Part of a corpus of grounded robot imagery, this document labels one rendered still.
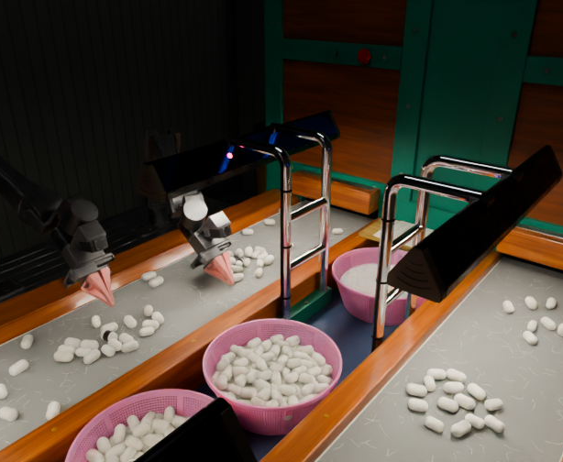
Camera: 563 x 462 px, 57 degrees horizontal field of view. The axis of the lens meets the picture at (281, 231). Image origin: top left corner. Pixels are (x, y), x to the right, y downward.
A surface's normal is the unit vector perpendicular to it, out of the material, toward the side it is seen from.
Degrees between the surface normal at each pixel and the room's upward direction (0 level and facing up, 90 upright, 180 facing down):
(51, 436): 0
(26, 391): 0
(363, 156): 90
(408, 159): 90
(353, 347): 0
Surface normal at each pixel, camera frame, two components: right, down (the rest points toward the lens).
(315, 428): 0.00, -0.91
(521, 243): -0.63, 0.33
